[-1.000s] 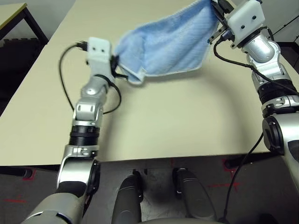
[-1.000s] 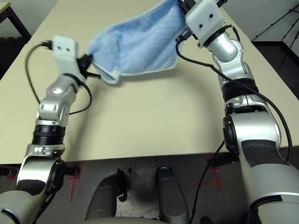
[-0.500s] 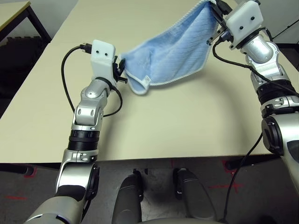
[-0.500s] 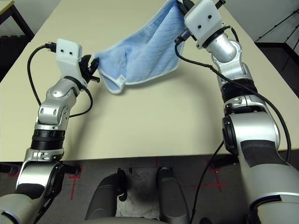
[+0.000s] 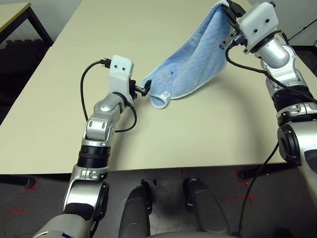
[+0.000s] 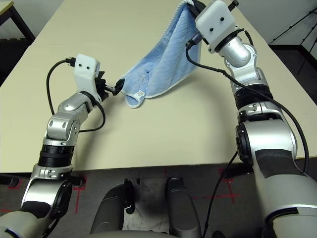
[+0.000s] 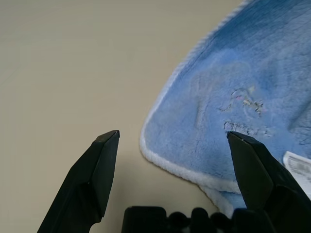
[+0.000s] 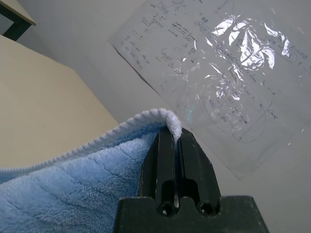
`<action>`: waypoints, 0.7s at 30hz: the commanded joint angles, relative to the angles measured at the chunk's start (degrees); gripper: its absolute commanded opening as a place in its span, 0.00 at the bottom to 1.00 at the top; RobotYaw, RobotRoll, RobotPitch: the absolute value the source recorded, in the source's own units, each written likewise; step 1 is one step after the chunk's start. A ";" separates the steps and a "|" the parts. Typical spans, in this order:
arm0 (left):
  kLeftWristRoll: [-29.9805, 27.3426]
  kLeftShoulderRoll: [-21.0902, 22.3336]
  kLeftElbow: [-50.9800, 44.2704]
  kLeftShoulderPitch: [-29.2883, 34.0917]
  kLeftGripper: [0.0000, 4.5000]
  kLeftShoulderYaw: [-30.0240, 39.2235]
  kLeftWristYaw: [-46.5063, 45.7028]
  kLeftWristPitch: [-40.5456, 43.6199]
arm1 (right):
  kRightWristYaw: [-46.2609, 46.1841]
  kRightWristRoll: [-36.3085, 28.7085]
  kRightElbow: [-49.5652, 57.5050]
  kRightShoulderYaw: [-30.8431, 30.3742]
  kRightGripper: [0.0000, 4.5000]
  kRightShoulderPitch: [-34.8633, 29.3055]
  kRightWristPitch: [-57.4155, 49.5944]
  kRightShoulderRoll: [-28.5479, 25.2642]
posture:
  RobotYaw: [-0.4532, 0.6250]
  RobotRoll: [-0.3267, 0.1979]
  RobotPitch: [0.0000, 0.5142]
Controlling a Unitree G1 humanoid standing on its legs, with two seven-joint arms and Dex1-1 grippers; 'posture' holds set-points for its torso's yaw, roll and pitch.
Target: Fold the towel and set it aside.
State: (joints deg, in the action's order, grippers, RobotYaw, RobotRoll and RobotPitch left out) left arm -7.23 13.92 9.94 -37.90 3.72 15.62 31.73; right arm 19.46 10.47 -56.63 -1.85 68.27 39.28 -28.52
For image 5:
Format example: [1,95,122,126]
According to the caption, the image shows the black table base foot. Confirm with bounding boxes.
[239,162,295,180]
[0,174,37,188]

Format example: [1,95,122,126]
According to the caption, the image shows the black foam floor mat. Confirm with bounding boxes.
[0,38,52,110]

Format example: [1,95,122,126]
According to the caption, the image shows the grey robot left leg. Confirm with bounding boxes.
[118,180,152,238]

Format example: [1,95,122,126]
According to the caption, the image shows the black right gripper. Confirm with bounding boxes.
[219,0,246,49]

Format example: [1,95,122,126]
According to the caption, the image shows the black left wrist camera cable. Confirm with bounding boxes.
[80,58,138,133]

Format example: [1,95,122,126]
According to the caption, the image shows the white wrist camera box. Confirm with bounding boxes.
[108,55,135,104]
[239,1,279,54]

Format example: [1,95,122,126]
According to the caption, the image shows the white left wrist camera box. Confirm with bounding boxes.
[108,55,135,104]

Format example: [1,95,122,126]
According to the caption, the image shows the black framed side table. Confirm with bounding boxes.
[0,1,54,48]

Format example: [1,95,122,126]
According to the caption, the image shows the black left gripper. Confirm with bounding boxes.
[129,79,153,99]

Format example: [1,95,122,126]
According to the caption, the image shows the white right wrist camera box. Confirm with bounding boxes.
[239,1,279,54]

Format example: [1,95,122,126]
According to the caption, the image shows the grey robot leg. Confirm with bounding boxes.
[182,178,230,235]
[118,180,152,238]

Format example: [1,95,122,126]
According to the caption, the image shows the light blue towel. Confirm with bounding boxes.
[140,0,235,110]

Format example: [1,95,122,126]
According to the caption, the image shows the black tripod stand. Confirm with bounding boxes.
[288,18,317,47]

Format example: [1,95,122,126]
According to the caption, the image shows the red floor tape mark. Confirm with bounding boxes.
[24,178,40,191]

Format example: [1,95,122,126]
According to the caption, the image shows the red floor tape cross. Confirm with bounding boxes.
[220,170,260,206]

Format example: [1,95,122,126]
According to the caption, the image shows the grey robot right leg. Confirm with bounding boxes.
[182,178,230,235]

